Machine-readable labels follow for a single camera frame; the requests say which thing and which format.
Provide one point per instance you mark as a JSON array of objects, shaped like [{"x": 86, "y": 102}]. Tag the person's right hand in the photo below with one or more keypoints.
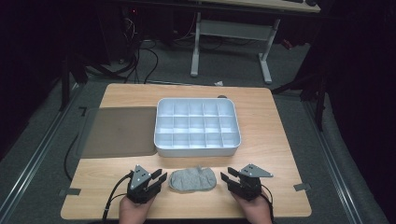
[{"x": 257, "y": 211}]

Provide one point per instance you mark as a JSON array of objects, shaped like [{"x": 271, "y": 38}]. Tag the person's left hand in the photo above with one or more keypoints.
[{"x": 134, "y": 212}]

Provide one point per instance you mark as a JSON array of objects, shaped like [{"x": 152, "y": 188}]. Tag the white crumpled paper scrap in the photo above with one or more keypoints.
[{"x": 219, "y": 83}]

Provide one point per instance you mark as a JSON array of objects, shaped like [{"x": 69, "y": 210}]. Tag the small dark round object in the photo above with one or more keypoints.
[{"x": 222, "y": 96}]

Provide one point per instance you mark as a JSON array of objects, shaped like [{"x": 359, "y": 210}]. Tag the aluminium floor rail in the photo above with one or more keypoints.
[
  {"x": 333, "y": 161},
  {"x": 37, "y": 155}
]

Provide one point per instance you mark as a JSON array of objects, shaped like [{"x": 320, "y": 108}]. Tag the black tape mark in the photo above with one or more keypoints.
[{"x": 82, "y": 110}]

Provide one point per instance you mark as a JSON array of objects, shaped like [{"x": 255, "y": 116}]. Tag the grey sock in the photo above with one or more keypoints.
[{"x": 192, "y": 179}]

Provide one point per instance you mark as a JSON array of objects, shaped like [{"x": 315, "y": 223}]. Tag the grey-brown flat tray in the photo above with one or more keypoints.
[{"x": 120, "y": 132}]

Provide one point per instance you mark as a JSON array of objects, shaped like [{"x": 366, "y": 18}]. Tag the black metal stand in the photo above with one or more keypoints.
[
  {"x": 65, "y": 84},
  {"x": 320, "y": 102}
]

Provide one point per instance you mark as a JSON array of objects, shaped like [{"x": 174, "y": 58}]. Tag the grey tape piece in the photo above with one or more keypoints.
[
  {"x": 302, "y": 187},
  {"x": 70, "y": 192}
]

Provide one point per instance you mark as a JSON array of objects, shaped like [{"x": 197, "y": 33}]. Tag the white-framed desk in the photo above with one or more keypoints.
[{"x": 233, "y": 29}]

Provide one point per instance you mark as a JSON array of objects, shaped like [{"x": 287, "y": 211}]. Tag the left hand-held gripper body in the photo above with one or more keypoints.
[{"x": 137, "y": 182}]

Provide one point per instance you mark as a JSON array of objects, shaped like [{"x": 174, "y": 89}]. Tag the white compartment storage box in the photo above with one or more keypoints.
[{"x": 197, "y": 127}]

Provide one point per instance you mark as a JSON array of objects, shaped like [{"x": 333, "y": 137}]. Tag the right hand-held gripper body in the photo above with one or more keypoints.
[{"x": 249, "y": 185}]

